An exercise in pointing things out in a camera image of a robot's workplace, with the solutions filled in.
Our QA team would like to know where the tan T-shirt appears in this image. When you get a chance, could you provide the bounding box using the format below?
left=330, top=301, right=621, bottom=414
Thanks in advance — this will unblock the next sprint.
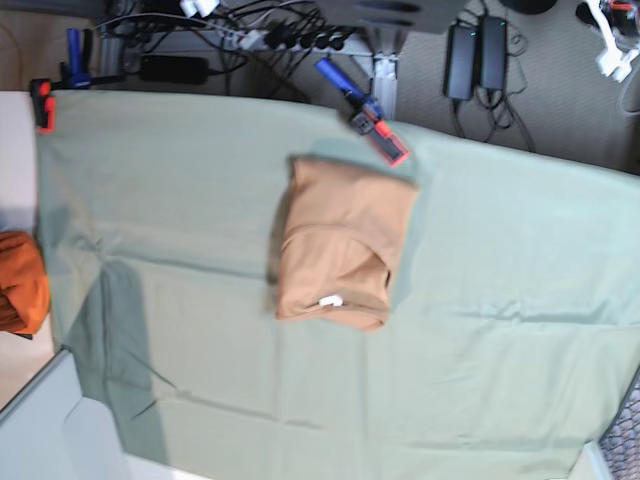
left=275, top=157, right=418, bottom=331

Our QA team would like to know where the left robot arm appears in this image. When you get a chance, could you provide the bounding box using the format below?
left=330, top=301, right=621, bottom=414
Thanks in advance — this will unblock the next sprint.
left=600, top=0, right=639, bottom=38

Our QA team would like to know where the blue clamp at table edge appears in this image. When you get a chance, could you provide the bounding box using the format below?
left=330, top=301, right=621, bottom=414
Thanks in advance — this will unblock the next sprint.
left=314, top=57, right=409, bottom=167

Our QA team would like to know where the green table cloth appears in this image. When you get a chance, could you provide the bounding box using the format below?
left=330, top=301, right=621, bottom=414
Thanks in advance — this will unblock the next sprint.
left=37, top=91, right=639, bottom=479

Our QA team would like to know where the black power brick left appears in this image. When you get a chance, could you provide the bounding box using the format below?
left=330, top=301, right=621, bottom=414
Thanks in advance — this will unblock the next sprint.
left=139, top=55, right=209, bottom=85

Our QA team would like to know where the black power adapter pair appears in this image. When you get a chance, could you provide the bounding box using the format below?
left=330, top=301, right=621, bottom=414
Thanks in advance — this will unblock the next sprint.
left=443, top=15, right=507, bottom=101

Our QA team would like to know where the blue clamp with orange pad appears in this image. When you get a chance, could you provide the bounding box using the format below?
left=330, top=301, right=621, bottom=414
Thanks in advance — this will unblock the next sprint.
left=29, top=28, right=126, bottom=134

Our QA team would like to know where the orange folded garment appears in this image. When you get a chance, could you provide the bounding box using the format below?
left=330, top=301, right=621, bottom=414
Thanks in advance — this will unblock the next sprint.
left=1, top=231, right=51, bottom=337

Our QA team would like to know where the grey plastic bin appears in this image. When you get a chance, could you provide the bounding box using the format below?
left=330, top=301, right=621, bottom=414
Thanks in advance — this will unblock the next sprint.
left=1, top=351, right=132, bottom=479

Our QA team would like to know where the aluminium frame post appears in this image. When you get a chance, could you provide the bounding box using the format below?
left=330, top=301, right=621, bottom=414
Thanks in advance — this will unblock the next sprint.
left=366, top=27, right=407, bottom=120

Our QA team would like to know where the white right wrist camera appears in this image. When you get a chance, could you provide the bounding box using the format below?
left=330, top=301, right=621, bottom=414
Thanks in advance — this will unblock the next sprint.
left=179, top=0, right=221, bottom=18

